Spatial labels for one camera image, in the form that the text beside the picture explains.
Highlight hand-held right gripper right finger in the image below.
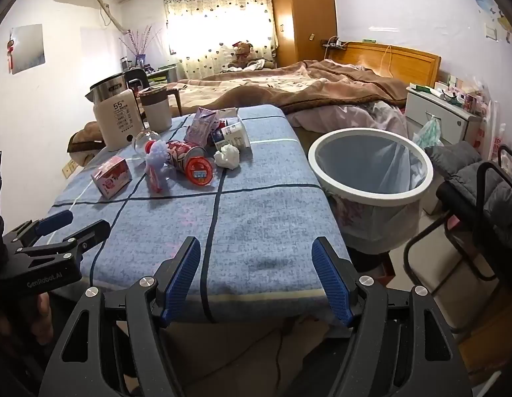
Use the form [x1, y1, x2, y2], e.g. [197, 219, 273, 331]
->
[312, 237, 474, 397]

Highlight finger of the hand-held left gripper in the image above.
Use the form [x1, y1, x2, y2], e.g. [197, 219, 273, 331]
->
[16, 219, 112, 263]
[2, 210, 73, 249]

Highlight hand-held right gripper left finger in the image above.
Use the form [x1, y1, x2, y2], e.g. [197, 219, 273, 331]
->
[38, 237, 201, 397]

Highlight white round waste bin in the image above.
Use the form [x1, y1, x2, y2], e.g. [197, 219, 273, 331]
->
[308, 128, 434, 253]

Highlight clear plastic bottle red label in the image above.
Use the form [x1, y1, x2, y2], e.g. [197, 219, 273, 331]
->
[133, 129, 176, 180]

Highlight person's left hand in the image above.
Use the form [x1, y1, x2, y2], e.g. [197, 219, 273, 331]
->
[30, 293, 55, 340]

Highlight pink snack box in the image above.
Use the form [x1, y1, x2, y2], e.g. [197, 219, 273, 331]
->
[91, 156, 133, 198]

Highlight blue checked table cloth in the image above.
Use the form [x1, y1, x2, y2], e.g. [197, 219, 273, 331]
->
[33, 105, 352, 323]

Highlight black metal chair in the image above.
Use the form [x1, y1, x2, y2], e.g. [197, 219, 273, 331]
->
[403, 145, 512, 294]

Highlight pale foam fruit net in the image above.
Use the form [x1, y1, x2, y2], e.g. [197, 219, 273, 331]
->
[145, 141, 171, 194]

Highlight cream steel electric kettle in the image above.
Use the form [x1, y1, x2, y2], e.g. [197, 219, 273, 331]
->
[89, 70, 149, 152]

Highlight translucent bin liner bag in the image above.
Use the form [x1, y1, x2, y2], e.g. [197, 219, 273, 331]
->
[316, 134, 428, 253]

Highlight crumpled white tissue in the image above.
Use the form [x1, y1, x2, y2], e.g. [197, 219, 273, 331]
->
[213, 145, 241, 170]

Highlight beige mug brown lid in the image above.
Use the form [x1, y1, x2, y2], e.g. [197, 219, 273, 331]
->
[139, 84, 184, 132]

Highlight white blue milk carton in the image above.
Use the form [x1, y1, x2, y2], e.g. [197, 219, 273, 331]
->
[220, 121, 252, 150]

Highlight purple drink carton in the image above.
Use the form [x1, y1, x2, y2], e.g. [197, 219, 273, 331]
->
[184, 107, 219, 147]

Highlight pale pink bed sheet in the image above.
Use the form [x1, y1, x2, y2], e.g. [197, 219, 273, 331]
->
[289, 99, 409, 137]

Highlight grey padded jacket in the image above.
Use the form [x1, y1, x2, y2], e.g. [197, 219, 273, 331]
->
[425, 141, 512, 241]

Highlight green patterned plastic bag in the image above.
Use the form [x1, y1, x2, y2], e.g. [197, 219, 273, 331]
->
[412, 116, 445, 147]

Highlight purple flower branches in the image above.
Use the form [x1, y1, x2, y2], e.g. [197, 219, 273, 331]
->
[119, 25, 163, 69]

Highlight brown bed blanket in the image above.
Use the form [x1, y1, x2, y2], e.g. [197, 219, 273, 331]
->
[175, 60, 409, 114]

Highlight white nightstand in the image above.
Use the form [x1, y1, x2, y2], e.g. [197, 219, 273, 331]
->
[405, 85, 482, 145]

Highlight white wrapped pipe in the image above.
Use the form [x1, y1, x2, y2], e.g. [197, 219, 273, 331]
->
[97, 0, 130, 36]

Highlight white red printed bag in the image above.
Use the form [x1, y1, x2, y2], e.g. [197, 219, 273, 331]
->
[475, 101, 509, 162]

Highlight wooden bed headboard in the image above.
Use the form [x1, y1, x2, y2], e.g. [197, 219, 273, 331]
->
[322, 40, 442, 87]

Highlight row of small boxes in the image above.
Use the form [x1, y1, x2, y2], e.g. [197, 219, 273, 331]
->
[434, 72, 488, 112]

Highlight brown teddy bear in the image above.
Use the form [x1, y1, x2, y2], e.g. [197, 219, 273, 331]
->
[227, 41, 261, 71]

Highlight blue patterned curtain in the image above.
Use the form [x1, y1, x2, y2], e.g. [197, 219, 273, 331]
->
[162, 0, 278, 77]

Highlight wooden wardrobe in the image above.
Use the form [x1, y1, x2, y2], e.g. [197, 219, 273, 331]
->
[268, 0, 337, 69]

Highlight silver wall poster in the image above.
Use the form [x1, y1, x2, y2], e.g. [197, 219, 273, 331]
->
[6, 24, 47, 75]

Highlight white charging cable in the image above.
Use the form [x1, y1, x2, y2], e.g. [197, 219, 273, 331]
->
[380, 45, 394, 77]

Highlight blue wall stickers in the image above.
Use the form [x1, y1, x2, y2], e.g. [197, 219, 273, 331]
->
[467, 0, 512, 46]

